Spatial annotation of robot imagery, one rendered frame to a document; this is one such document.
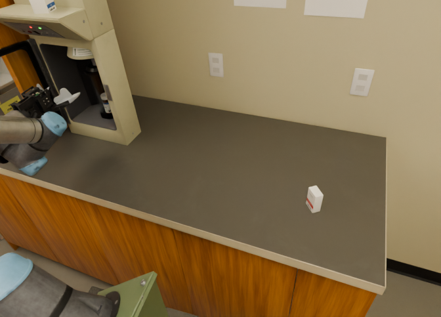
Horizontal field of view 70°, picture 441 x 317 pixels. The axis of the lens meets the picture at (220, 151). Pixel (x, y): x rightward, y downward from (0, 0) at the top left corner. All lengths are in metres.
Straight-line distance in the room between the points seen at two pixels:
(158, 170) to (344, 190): 0.70
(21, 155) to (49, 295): 0.56
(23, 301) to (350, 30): 1.24
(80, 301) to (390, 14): 1.24
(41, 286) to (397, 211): 1.58
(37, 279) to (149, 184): 0.63
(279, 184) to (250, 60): 0.58
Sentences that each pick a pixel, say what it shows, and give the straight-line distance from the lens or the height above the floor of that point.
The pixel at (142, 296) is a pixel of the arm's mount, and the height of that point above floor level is 1.22.
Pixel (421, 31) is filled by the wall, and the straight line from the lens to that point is 1.34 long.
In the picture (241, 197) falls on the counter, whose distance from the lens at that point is 1.12.
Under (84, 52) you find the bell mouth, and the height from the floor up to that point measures 1.34.
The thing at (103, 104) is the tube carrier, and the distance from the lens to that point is 1.47.
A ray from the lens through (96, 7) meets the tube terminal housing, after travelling 1.24.
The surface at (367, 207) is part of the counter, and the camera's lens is 1.17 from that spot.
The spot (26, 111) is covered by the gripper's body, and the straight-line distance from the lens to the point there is 1.23.
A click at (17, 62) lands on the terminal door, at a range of 1.44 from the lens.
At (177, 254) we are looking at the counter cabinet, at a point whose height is 0.68.
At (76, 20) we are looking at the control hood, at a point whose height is 1.49.
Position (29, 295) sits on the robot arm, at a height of 1.26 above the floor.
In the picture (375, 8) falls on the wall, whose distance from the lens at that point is 1.31.
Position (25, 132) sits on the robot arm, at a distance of 1.02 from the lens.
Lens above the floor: 1.77
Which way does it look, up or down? 39 degrees down
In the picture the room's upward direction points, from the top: 4 degrees counter-clockwise
